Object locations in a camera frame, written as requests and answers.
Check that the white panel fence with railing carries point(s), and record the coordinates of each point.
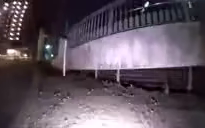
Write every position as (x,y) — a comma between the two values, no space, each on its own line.
(140,46)

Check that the tall concrete column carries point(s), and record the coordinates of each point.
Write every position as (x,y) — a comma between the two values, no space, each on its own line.
(41,45)

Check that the low lit building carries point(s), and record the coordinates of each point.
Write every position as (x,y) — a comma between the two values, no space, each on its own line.
(11,52)

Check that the grey asphalt road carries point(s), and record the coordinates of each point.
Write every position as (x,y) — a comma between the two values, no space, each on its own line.
(6,90)

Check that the lit high-rise building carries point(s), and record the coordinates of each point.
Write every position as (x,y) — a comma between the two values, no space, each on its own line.
(13,20)

